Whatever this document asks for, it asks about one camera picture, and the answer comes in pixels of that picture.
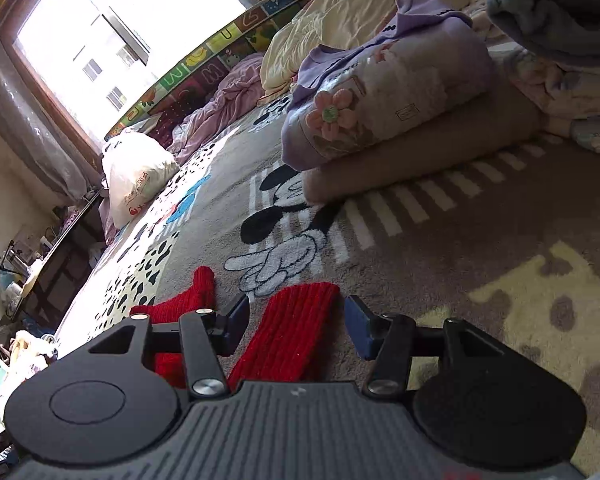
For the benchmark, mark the window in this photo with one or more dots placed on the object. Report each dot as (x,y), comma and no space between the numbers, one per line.
(120,30)

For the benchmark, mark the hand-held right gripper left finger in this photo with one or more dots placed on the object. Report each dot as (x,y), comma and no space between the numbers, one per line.
(238,318)

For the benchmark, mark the folded floral quilt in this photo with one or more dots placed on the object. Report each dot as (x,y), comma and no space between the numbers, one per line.
(405,95)

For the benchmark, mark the cartoon printed blanket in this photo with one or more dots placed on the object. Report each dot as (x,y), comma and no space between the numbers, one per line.
(430,260)

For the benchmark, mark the pink bed sheet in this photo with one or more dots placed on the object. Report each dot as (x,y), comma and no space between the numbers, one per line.
(220,105)

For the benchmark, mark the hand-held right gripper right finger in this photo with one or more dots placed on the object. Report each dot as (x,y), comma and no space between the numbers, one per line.
(358,328)

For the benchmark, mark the grey fleece blanket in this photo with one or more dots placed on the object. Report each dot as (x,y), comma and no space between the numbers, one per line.
(555,5)

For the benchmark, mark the pale floral bedding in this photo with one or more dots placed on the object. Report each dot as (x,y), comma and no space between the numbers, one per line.
(570,95)

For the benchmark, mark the folded beige blanket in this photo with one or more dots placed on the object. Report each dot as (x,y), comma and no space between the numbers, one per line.
(430,150)

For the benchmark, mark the red knitted sweater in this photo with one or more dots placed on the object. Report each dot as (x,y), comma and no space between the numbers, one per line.
(290,331)

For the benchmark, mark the white plastic bag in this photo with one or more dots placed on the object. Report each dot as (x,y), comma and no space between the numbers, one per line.
(135,175)

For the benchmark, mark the alphabet foam mat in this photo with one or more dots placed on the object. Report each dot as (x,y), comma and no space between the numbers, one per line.
(215,60)

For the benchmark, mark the dark desk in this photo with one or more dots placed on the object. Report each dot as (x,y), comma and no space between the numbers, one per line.
(60,270)

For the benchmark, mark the cream quilt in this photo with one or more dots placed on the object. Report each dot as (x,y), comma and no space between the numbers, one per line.
(360,5)

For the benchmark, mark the sheer curtain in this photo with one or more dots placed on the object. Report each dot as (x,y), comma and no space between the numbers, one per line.
(25,125)

